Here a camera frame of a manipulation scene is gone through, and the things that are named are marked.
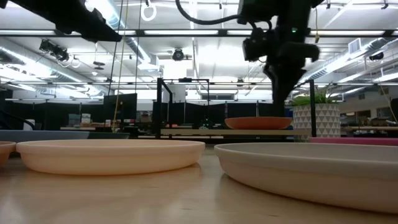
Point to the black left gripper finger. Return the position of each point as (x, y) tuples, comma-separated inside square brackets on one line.
[(112, 35)]

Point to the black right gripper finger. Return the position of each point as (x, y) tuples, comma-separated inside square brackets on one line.
[(287, 93), (277, 99)]

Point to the orange plate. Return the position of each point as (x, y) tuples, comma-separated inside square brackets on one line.
[(258, 123)]

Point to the pink plate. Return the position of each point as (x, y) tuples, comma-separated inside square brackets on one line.
[(354, 141)]

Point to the dark teal plate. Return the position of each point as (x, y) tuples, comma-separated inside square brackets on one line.
[(109, 135)]

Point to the slate blue plate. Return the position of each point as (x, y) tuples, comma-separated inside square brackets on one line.
[(40, 136)]

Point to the peach plate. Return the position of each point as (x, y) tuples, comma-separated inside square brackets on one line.
[(109, 155), (5, 152)]

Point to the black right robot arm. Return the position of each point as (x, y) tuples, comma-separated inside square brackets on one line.
[(280, 12)]

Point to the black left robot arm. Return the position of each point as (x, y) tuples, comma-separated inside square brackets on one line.
[(43, 7)]

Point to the green succulent plant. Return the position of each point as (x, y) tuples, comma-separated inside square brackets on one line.
[(311, 99)]

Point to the black partition panels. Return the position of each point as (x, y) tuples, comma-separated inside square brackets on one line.
[(242, 110)]

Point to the black ceiling spotlight cluster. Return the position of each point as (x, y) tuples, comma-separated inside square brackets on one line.
[(54, 49)]

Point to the white triangle pattern plant pot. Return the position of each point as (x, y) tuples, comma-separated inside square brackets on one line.
[(317, 121)]

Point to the white ceiling air vent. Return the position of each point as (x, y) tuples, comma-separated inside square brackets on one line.
[(354, 46)]

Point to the black monitor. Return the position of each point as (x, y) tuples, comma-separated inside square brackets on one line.
[(121, 107)]

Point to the pale blue-grey plate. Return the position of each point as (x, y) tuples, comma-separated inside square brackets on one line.
[(311, 174)]

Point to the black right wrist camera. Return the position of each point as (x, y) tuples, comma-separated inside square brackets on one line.
[(253, 48)]

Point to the black round ceiling camera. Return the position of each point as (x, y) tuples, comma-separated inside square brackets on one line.
[(178, 54)]

